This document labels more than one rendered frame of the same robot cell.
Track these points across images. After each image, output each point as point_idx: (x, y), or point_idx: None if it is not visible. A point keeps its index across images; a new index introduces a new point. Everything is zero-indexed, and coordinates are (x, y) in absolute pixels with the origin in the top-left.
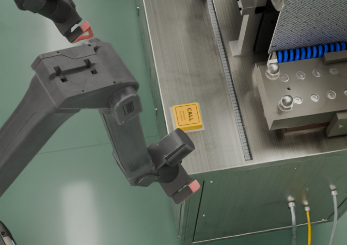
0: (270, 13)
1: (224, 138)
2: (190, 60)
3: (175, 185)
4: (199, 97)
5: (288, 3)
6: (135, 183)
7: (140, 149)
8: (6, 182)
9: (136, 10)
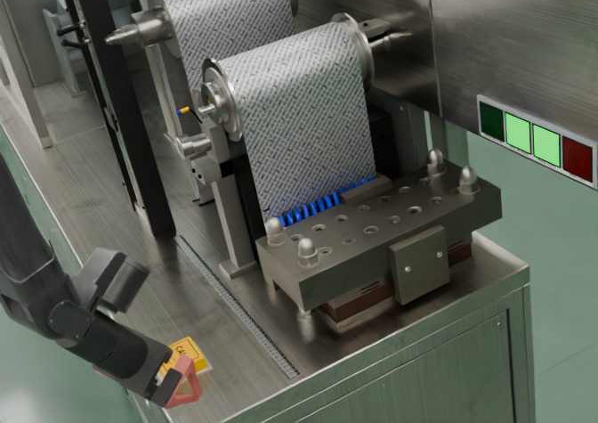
0: (246, 174)
1: (247, 366)
2: (168, 304)
3: (148, 370)
4: (193, 336)
5: (246, 114)
6: (46, 328)
7: (19, 214)
8: None
9: (132, 410)
